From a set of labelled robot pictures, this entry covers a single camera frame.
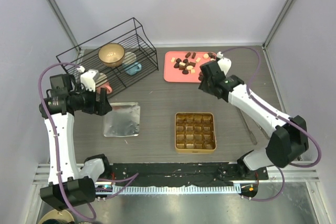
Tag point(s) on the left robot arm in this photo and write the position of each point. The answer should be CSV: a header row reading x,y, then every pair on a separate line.
x,y
68,182

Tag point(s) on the gold chocolate box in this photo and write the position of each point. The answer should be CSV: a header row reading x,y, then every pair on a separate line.
x,y
194,133

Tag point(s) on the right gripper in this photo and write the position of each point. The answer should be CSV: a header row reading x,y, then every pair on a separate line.
x,y
204,85

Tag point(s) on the metal tongs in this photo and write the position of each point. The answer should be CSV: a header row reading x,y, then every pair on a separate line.
x,y
248,129

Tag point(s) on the black wire rack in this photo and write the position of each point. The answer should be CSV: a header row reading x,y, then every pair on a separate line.
x,y
138,48

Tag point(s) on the gold bowl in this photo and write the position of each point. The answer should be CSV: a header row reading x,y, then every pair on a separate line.
x,y
112,54

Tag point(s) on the pink tray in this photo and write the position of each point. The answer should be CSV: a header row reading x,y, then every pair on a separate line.
x,y
184,66

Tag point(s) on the round object bottom left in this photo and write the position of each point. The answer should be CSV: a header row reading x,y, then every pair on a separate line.
x,y
55,216

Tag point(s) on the blue cup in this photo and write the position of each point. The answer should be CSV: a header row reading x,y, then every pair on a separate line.
x,y
132,68

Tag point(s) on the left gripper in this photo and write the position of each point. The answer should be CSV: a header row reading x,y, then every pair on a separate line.
x,y
100,107

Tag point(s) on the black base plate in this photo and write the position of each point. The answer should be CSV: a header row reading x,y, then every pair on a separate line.
x,y
209,174

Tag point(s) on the silver box lid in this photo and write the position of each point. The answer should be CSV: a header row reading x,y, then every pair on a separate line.
x,y
123,120

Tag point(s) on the white cable duct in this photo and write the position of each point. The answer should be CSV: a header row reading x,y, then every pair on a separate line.
x,y
184,190

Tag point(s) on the pink cup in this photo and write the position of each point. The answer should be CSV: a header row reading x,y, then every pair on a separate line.
x,y
105,86

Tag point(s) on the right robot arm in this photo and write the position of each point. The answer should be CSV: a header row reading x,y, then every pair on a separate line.
x,y
287,140

